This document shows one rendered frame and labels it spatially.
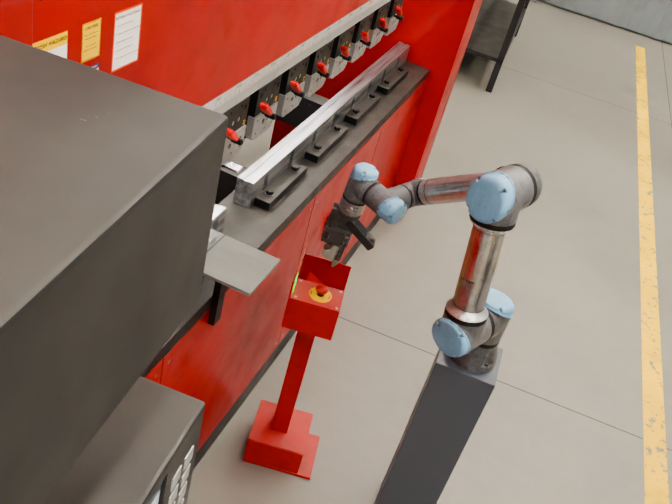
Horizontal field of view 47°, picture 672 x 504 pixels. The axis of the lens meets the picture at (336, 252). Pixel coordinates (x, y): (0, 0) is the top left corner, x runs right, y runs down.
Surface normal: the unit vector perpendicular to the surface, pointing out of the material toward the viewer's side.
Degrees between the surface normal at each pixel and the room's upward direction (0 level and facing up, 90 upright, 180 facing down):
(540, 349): 0
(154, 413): 0
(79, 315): 90
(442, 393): 90
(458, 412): 90
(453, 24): 90
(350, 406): 0
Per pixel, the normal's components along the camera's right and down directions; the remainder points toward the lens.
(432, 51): -0.37, 0.48
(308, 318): -0.16, 0.55
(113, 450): 0.22, -0.79
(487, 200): -0.67, 0.16
